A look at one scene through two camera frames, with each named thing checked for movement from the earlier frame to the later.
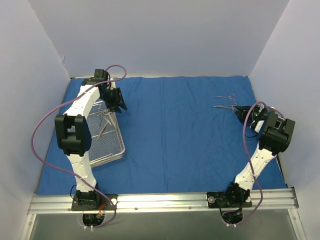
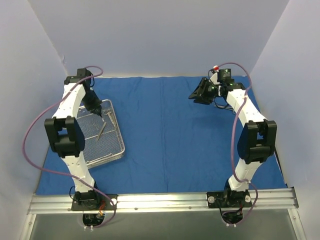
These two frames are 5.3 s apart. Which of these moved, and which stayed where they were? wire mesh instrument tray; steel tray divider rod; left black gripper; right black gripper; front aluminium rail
Moved: right black gripper; left black gripper
Stayed: steel tray divider rod; front aluminium rail; wire mesh instrument tray
